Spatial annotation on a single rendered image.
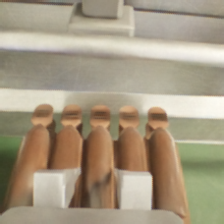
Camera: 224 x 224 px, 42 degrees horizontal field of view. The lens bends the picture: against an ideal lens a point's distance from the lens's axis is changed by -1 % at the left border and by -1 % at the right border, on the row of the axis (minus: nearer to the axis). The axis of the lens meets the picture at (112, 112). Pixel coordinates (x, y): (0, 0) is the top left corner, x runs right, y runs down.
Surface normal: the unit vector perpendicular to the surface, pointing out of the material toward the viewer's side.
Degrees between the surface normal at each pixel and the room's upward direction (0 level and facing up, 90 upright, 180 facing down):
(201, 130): 90
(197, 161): 3
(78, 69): 90
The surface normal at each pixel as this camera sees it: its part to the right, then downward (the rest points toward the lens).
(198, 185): 0.03, -0.71
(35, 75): -0.02, 0.70
